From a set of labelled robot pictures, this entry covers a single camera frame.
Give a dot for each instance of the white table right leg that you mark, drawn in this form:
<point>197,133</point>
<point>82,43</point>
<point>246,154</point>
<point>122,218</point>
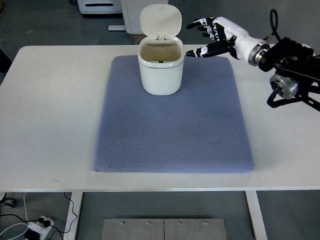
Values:
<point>256,215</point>

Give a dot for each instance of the person in dark trousers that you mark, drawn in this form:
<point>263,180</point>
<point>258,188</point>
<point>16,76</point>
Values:
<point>5,62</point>

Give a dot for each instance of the grey metal floor plate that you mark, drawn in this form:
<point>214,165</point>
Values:
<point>164,229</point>

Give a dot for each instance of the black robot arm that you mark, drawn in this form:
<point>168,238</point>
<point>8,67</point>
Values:
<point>297,69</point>

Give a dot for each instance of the white trash bin open lid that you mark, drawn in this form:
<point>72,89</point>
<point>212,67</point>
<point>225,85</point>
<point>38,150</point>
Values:
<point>161,53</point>

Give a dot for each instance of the white machine with slot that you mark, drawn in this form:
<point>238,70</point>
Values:
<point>88,7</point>

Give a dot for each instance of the white power strip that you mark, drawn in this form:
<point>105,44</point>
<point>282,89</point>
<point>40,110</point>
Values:
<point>40,229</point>

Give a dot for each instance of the brown floor socket plate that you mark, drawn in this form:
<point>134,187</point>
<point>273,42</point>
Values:
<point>137,38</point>

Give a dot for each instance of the blue textured mat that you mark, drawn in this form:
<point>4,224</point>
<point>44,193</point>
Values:
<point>198,129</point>

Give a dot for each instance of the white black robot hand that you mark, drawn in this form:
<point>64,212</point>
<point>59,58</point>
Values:
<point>228,37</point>

